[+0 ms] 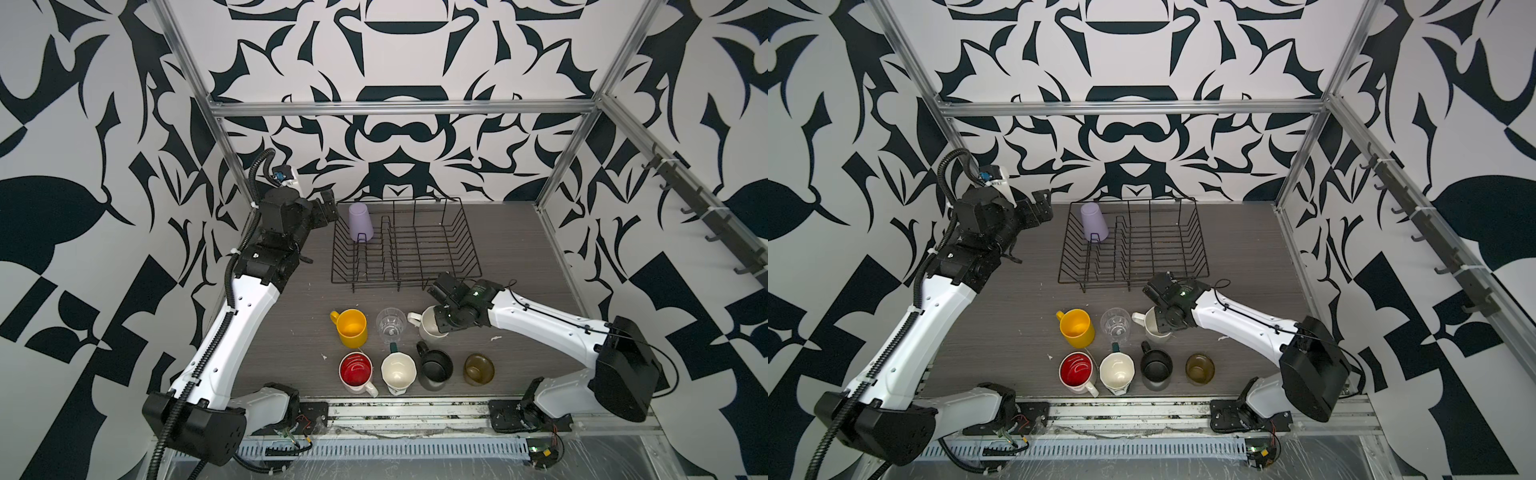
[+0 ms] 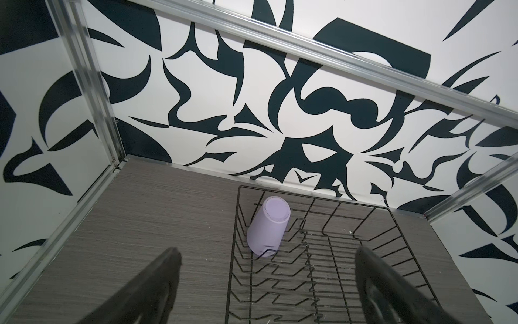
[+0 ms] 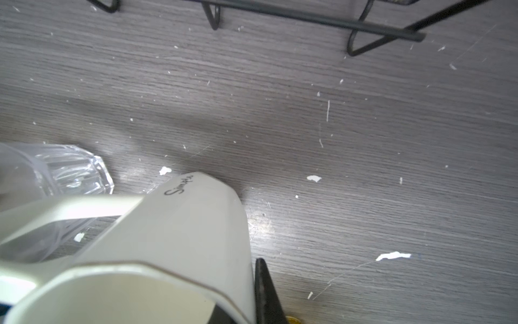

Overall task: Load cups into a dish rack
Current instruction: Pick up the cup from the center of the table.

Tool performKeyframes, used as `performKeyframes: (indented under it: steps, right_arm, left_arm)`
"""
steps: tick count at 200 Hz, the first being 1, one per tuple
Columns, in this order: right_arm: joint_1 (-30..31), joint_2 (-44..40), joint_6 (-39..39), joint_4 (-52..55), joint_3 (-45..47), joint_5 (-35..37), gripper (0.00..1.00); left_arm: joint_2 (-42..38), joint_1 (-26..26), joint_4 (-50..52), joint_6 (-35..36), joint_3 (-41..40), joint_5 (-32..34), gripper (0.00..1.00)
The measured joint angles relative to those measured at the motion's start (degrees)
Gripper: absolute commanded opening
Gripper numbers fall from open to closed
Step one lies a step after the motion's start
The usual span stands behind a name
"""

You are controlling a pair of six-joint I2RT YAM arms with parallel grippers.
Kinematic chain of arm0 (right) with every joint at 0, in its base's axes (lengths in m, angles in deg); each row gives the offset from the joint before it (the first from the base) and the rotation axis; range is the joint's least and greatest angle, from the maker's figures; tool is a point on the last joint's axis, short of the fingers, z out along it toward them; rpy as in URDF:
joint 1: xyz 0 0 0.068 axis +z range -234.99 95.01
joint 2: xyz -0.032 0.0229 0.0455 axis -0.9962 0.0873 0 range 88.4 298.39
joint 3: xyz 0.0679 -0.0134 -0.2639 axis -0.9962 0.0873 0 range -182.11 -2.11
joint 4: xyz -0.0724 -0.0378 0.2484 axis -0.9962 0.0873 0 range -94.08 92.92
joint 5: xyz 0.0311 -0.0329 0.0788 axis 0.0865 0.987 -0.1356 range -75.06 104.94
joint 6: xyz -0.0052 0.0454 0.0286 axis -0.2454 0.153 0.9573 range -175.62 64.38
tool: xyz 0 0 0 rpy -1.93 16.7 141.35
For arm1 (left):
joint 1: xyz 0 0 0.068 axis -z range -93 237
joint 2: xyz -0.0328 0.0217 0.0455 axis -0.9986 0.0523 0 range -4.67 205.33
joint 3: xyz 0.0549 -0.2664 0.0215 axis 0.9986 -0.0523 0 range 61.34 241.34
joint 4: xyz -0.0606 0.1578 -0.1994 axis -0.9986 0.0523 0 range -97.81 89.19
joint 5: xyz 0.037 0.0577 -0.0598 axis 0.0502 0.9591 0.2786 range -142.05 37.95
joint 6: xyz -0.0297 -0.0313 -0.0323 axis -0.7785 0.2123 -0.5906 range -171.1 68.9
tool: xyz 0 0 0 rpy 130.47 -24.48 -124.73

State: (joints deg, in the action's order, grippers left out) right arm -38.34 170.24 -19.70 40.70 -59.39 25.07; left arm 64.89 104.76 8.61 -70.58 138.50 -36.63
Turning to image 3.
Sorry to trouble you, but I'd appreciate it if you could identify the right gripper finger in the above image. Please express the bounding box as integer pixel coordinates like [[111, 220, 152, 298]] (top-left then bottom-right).
[[254, 258, 288, 324]]

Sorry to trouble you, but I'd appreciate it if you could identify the white ceramic mug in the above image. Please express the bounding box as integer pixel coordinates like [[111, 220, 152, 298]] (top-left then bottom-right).
[[1, 172, 256, 323]]

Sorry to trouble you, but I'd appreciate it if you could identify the clear glass cup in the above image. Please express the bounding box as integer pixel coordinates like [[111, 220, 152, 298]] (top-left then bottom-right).
[[1, 143, 114, 263]]

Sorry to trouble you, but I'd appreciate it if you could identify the black wire dish rack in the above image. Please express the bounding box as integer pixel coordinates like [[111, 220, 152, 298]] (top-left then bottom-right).
[[86, 0, 492, 58]]

